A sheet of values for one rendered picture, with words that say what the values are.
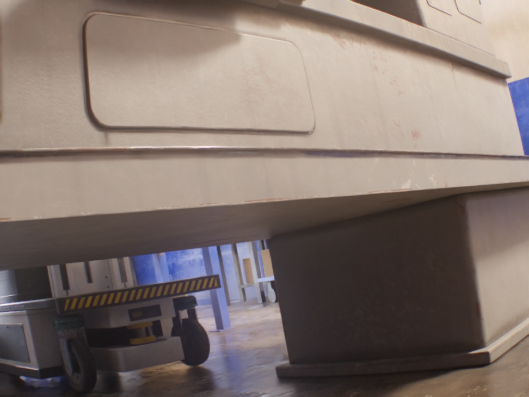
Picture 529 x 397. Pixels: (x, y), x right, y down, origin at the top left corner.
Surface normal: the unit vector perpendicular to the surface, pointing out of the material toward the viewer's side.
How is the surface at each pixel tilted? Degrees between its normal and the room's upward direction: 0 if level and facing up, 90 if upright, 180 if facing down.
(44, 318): 90
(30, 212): 90
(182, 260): 90
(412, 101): 90
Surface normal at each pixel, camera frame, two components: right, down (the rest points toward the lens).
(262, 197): 0.72, -0.19
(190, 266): -0.67, 0.04
